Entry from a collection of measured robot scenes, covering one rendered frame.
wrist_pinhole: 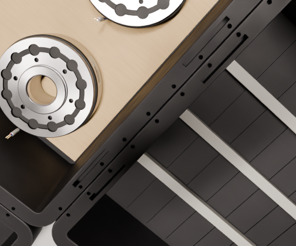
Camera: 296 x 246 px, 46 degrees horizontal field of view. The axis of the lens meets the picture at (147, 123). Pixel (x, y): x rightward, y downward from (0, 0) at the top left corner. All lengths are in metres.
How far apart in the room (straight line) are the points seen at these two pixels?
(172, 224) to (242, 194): 0.09
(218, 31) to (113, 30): 0.13
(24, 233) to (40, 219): 0.02
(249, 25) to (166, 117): 0.09
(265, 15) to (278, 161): 0.19
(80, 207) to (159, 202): 0.13
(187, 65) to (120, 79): 0.12
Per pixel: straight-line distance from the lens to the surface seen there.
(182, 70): 0.26
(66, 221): 0.33
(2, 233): 0.50
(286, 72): 0.38
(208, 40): 0.28
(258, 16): 0.27
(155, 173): 0.39
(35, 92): 0.38
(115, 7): 0.33
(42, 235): 0.65
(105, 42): 0.37
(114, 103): 0.38
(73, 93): 0.35
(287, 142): 0.40
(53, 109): 0.36
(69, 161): 0.42
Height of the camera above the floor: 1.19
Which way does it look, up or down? 72 degrees down
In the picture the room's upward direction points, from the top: 164 degrees counter-clockwise
